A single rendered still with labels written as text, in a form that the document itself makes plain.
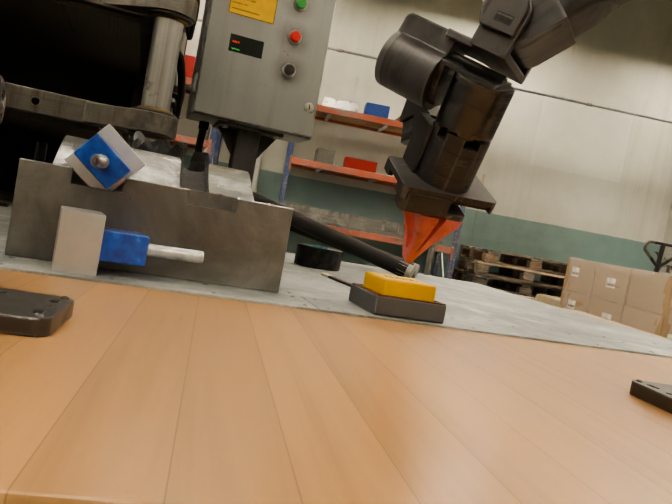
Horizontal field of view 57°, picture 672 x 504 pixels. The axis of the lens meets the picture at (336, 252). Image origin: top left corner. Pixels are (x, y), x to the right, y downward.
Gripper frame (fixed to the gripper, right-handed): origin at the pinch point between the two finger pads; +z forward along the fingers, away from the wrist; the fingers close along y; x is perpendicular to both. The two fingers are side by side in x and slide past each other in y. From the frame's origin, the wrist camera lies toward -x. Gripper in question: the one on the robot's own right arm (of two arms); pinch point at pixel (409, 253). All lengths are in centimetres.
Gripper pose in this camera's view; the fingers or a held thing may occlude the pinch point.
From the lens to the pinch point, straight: 66.4
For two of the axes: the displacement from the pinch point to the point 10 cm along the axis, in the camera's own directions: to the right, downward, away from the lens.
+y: -9.4, -1.4, -3.2
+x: 1.9, 5.7, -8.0
